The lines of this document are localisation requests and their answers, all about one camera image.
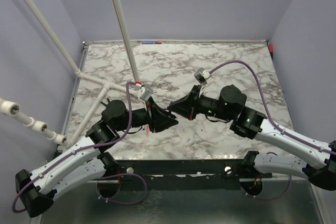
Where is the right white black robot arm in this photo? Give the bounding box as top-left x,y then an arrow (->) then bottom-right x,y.
168,85 -> 335,191

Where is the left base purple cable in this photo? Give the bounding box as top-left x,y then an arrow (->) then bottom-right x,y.
96,172 -> 148,205

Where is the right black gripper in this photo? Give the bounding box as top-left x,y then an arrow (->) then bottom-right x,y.
167,85 -> 233,122

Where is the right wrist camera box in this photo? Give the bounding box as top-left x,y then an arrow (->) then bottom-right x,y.
194,68 -> 212,85

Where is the white pvc pipe frame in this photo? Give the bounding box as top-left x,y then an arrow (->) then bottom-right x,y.
0,0 -> 148,146

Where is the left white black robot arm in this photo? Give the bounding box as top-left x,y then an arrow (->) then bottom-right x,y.
15,98 -> 178,218

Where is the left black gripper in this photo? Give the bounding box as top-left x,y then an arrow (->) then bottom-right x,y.
115,97 -> 179,133

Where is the blue red marker at edge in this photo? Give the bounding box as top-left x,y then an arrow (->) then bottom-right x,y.
142,41 -> 162,45

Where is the red black clamp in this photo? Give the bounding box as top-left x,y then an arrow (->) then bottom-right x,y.
268,44 -> 274,59

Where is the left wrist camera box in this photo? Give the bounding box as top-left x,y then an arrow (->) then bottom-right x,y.
137,84 -> 154,102

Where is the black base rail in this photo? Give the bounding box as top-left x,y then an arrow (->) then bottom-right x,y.
118,159 -> 272,190

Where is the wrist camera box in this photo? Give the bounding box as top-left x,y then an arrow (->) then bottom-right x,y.
194,68 -> 212,85
137,84 -> 154,102

